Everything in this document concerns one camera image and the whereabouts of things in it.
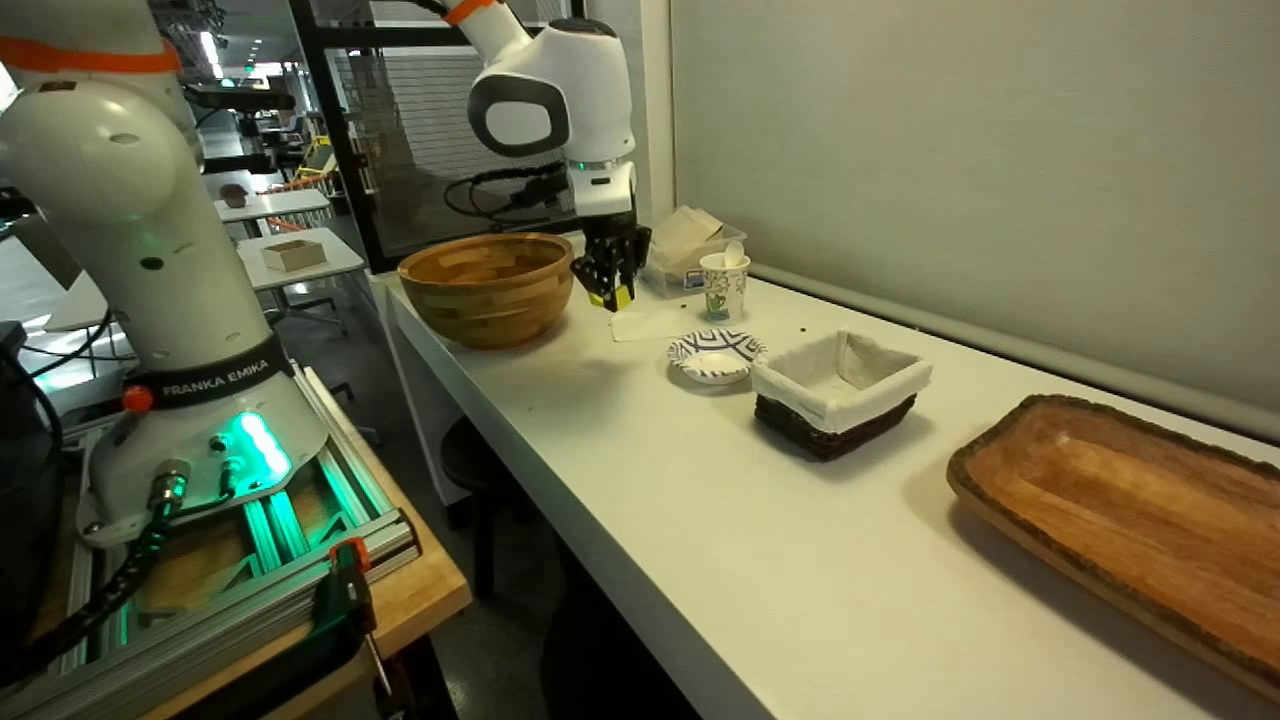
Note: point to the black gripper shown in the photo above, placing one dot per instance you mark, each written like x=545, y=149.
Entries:
x=615, y=246

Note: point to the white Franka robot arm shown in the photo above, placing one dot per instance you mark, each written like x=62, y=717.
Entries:
x=147, y=253

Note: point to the round wooden bowl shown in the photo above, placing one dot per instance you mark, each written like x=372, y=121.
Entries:
x=491, y=286

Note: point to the white patterned paper cup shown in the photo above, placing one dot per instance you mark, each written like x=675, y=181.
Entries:
x=726, y=286

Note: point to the small patterned round plate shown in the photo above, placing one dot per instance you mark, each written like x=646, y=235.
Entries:
x=713, y=359

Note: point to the dark woven square basket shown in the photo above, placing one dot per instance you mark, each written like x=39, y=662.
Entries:
x=828, y=435

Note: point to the white table with cardboard box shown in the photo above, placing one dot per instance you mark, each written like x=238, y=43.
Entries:
x=298, y=256

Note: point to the wooden mounting board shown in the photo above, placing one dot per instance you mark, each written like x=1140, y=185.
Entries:
x=406, y=593

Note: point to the green and orange clamp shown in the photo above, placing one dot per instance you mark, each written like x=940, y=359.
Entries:
x=350, y=606

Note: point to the rectangular wooden tray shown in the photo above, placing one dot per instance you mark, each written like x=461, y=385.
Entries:
x=1133, y=523

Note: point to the black equipment box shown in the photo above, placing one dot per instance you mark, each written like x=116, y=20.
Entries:
x=25, y=492

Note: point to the black window frame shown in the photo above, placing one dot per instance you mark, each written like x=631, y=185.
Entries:
x=350, y=147

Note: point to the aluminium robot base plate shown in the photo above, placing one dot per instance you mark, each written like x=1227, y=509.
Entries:
x=286, y=524

